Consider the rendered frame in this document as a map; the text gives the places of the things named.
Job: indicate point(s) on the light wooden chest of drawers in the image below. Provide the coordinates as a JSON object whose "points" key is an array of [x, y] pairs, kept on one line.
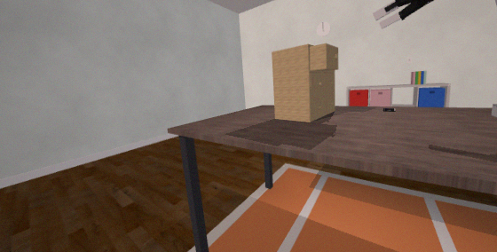
{"points": [[291, 84]]}

